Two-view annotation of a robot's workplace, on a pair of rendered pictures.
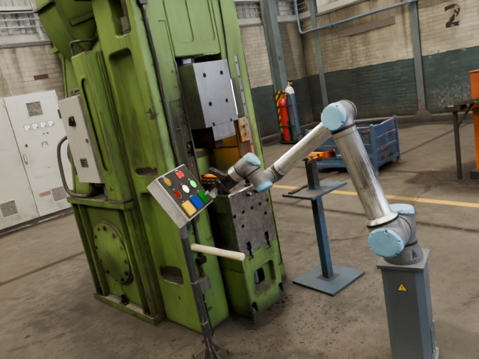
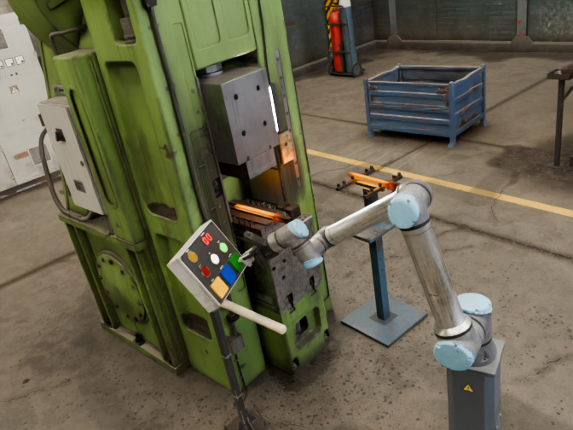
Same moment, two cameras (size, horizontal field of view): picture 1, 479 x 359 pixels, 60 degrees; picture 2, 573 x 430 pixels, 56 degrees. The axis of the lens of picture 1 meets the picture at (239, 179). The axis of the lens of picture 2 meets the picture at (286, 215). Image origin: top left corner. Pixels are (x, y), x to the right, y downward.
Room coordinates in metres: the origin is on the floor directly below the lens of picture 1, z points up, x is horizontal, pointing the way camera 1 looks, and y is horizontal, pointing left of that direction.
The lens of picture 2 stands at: (0.17, -0.09, 2.27)
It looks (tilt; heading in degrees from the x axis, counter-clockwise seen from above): 26 degrees down; 1
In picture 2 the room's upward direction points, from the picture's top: 11 degrees counter-clockwise
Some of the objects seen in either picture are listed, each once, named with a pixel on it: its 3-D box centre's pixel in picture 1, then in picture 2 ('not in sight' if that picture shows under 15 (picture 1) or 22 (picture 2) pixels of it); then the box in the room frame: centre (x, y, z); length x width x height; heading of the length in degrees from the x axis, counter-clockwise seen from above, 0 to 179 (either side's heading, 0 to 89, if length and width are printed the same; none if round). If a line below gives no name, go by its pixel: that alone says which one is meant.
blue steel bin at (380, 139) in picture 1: (351, 145); (423, 101); (6.41, -1.82, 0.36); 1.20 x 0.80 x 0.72; 42
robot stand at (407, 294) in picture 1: (409, 310); (474, 402); (1.94, -0.74, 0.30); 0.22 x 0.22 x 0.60; 57
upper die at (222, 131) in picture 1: (203, 132); (234, 158); (2.90, 0.18, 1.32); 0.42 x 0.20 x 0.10; 44
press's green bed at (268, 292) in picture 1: (237, 271); (274, 315); (2.94, 0.15, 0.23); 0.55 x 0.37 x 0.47; 44
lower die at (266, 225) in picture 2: (214, 182); (247, 217); (2.90, 0.18, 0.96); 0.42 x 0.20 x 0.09; 44
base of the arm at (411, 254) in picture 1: (402, 247); (472, 342); (1.94, -0.74, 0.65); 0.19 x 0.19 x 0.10
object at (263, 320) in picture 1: (264, 310); (307, 363); (2.71, 0.00, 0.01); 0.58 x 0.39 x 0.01; 134
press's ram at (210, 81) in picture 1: (200, 95); (229, 111); (2.93, 0.15, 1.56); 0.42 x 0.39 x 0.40; 44
